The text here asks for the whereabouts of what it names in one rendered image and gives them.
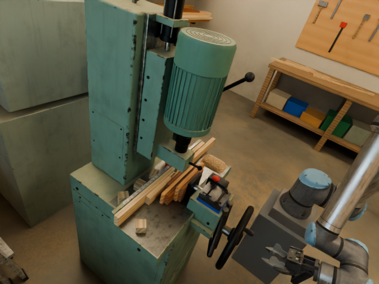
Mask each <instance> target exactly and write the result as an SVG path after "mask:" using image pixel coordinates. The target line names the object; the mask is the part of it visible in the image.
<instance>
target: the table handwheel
mask: <svg viewBox="0 0 379 284"><path fill-rule="evenodd" d="M253 212H254V207H253V206H248V208H247V209H246V211H245V212H244V214H243V216H242V218H241V219H240V221H239V223H238V225H237V227H236V228H232V229H231V228H230V227H228V226H227V225H225V226H223V228H222V231H221V233H223V234H224V235H226V236H227V240H228V242H227V244H226V246H225V248H224V250H223V251H222V253H221V255H220V257H219V259H218V261H217V262H216V264H215V267H216V268H217V269H218V270H221V269H222V268H223V266H224V265H225V263H226V261H227V260H228V258H229V257H230V255H231V253H232V251H233V250H234V248H235V246H237V245H238V244H239V243H240V241H241V239H242V237H243V231H244V229H245V228H246V226H247V224H248V222H249V220H250V218H251V216H252V214H253Z"/></svg>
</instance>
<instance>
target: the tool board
mask: <svg viewBox="0 0 379 284"><path fill-rule="evenodd" d="M295 46H296V47H298V48H301V49H304V50H306V51H310V52H313V53H315V54H318V55H321V56H324V57H327V58H329V59H332V60H335V61H338V62H340V63H344V64H346V65H349V66H353V67H354V68H358V69H361V70H363V71H366V72H369V73H372V74H375V75H377V76H379V0H316V2H315V4H314V6H313V8H312V10H311V12H310V15H309V17H308V19H307V21H306V23H305V26H304V27H303V30H302V32H301V34H300V36H299V39H298V41H297V43H296V45H295Z"/></svg>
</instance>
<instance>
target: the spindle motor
mask: <svg viewBox="0 0 379 284"><path fill-rule="evenodd" d="M236 49H237V47H236V42H235V41H234V40H233V39H231V38H229V37H227V36H225V35H223V34H220V33H217V32H213V31H210V30H206V29H200V28H191V27H186V28H182V29H181V30H180V32H179V33H178V38H177V45H176V48H175V55H174V62H173V68H172V72H171V79H170V84H169V91H168V97H167V101H166V108H165V113H164V124H165V126H166V127H167V128H168V129H169V130H171V131H172V132H174V133H176V134H178V135H182V136H185V137H202V136H205V135H207V134H208V133H209V132H210V129H211V126H212V124H213V120H214V117H215V114H216V111H217V108H218V104H219V101H220V99H221V96H222V92H223V89H224V86H225V83H226V80H227V77H228V74H229V71H230V68H231V64H232V61H233V58H234V55H235V52H236Z"/></svg>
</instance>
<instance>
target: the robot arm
mask: <svg viewBox="0 0 379 284"><path fill-rule="evenodd" d="M370 127H371V130H372V132H371V134H370V135H369V137H368V139H367V140H366V142H365V143H364V145H363V147H362V148H361V150H360V152H359V153H358V155H357V156H356V158H355V160H354V161H353V163H352V165H351V166H350V168H349V170H348V171H347V173H346V175H345V176H344V178H343V179H342V181H341V182H340V183H339V184H338V185H335V184H333V183H332V181H331V179H330V178H329V176H328V175H327V174H325V173H324V172H322V171H320V170H317V169H314V168H308V169H305V170H304V171H303V172H302V173H301V174H300V175H299V177H298V179H297V180H296V182H295V183H294V184H293V186H292V187H291V188H290V190H289V191H287V192H285V193H283V194H282V195H281V197H280V199H279V202H280V205H281V207H282V208H283V210H284V211H285V212H286V213H287V214H289V215H290V216H292V217H294V218H296V219H301V220H304V219H307V218H308V217H309V216H310V215H311V211H312V207H313V205H314V204H316V205H318V206H320V207H322V208H324V211H323V212H322V214H321V215H320V217H319V218H318V219H317V221H316V223H314V222H311V223H310V224H309V225H308V226H307V228H306V231H305V241H306V243H308V244H309V245H311V246H312V247H314V248H316V249H318V250H320V251H322V252H323V253H325V254H327V255H329V256H331V257H332V258H334V259H336V260H338V261H339V262H340V267H336V266H334V265H331V264H328V263H325V262H323V261H321V263H319V261H320V260H319V259H316V258H313V257H310V256H308V255H305V254H303V252H304V251H303V250H301V249H298V248H296V247H293V246H290V248H289V251H288V252H285V251H283V250H282V249H281V246H280V245H279V244H275V246H274V248H272V247H266V250H267V251H268V252H270V253H273V254H274V255H277V256H278V257H279V258H280V259H282V260H284V259H286V261H285V264H284V263H283V262H281V261H278V259H277V257H274V256H272V257H271V258H270V259H269V260H268V259H266V258H262V260H263V261H264V262H265V263H266V264H268V265H269V266H270V267H272V268H273V269H274V270H276V271H278V272H279V273H281V274H285V275H290V276H292V277H291V280H290V281H291V283H292V284H299V283H301V282H303V281H305V280H307V279H309V278H311V277H312V276H313V281H315V282H316V281H317V284H373V281H372V280H371V279H370V278H368V260H369V254H368V249H367V247H366V245H365V244H363V243H362V242H360V241H358V240H355V239H352V238H346V239H344V238H342V237H340V236H339V234H340V232H341V230H342V228H343V226H344V225H345V224H346V222H347V221H348V220H349V221H355V220H358V219H359V218H360V217H361V216H362V215H363V214H364V211H365V210H366V208H367V199H368V198H369V197H371V196H372V195H374V194H376V193H377V192H379V115H378V116H377V117H376V118H375V119H374V120H373V122H372V123H371V125H370ZM293 248H295V249H297V250H300V251H297V250H294V249H293Z"/></svg>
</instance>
